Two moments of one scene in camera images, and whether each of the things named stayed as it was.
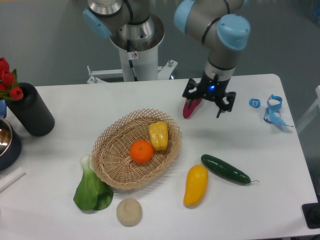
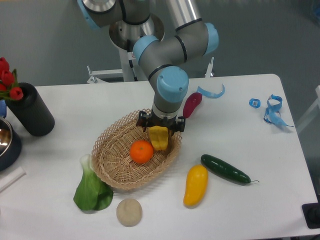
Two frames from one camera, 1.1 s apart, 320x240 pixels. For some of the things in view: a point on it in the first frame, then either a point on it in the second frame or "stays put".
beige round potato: (129, 212) stays put
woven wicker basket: (111, 150) stays put
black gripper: (212, 88) to (145, 119)
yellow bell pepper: (159, 133) stays put
